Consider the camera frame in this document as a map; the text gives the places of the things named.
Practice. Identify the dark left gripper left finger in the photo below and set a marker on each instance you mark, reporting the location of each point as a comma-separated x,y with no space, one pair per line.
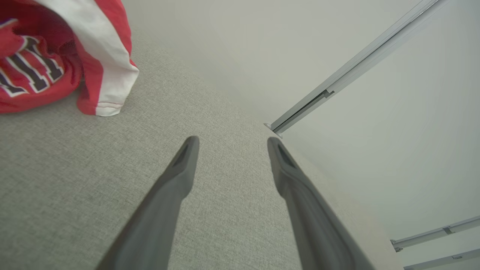
153,225

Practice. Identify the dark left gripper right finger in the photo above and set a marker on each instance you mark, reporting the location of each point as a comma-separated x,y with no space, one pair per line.
315,228

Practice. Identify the red basketball jersey white trim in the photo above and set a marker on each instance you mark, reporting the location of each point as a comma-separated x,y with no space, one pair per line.
37,95

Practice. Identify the grey aluminium rail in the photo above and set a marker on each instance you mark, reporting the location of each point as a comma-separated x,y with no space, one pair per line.
450,259
431,234

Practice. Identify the grey partition post double foot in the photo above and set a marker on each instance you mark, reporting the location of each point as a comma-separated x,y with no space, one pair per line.
356,65

